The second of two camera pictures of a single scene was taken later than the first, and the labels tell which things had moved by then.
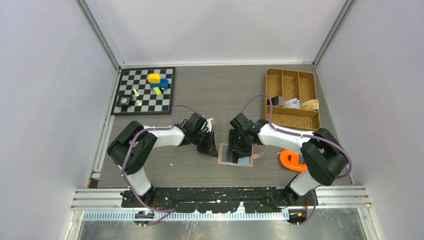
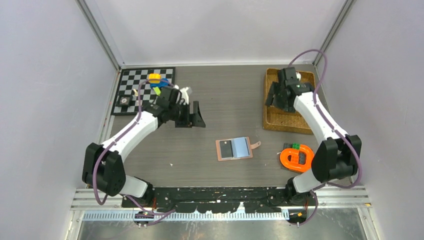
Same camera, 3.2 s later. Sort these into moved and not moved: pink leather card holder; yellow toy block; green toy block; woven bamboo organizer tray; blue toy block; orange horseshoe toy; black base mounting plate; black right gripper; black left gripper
Moved: black right gripper; pink leather card holder; black left gripper
Not moved: woven bamboo organizer tray; orange horseshoe toy; blue toy block; yellow toy block; green toy block; black base mounting plate
